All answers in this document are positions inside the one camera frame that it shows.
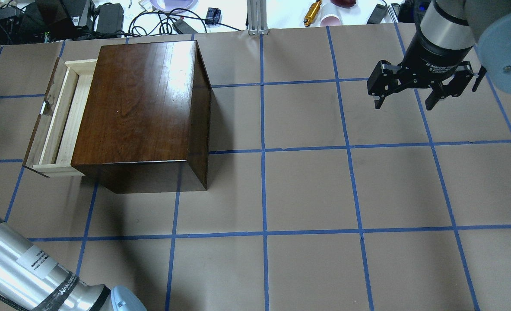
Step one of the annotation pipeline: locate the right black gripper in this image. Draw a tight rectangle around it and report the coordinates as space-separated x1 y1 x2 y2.
367 33 473 111

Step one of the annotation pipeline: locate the light wood drawer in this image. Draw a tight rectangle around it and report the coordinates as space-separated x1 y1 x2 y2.
22 57 97 178

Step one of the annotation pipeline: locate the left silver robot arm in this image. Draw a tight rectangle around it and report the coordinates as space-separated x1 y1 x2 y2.
0 218 146 311

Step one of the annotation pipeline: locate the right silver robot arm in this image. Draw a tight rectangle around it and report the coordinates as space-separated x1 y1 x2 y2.
367 0 511 110

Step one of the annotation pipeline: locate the dark wooden drawer cabinet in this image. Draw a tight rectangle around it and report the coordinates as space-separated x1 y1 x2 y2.
70 41 213 194

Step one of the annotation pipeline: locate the black power adapter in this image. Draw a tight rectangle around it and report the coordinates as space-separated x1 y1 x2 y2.
367 4 387 24

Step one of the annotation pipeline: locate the red mango fruit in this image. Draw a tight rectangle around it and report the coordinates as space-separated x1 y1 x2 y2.
330 0 357 9

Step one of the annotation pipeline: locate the gold metal tool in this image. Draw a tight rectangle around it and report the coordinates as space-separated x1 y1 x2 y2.
303 0 322 28

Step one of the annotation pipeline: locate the purple plate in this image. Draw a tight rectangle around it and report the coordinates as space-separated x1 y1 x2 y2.
150 0 198 13

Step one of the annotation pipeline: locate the aluminium frame post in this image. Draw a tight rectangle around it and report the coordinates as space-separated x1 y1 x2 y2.
247 0 269 36

